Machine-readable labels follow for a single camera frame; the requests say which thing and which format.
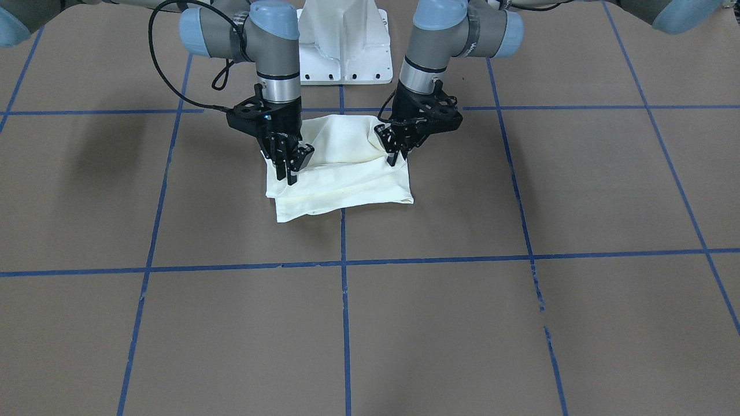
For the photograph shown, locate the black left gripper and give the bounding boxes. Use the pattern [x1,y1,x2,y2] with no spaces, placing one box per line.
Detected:
[375,80,463,168]

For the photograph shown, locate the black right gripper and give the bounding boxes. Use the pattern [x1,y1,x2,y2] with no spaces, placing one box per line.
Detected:
[225,84,315,186]

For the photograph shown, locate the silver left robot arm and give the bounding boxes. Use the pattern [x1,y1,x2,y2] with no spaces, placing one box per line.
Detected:
[373,1,562,166]

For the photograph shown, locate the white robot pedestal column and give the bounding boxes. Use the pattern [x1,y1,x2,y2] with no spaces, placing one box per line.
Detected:
[298,1,394,86]

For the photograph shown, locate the white long-sleeve cat shirt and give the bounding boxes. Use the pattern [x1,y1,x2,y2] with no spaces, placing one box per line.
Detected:
[266,115,414,223]

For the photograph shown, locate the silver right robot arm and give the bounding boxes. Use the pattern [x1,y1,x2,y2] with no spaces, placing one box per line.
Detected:
[131,1,314,185]

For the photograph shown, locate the blue tape grid lines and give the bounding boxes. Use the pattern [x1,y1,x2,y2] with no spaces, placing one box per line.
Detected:
[2,2,738,415]

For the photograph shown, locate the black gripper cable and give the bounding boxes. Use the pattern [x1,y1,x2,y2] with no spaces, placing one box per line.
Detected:
[377,92,399,125]
[147,0,255,113]

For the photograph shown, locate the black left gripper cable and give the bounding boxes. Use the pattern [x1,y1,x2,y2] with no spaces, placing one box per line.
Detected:
[377,92,399,125]

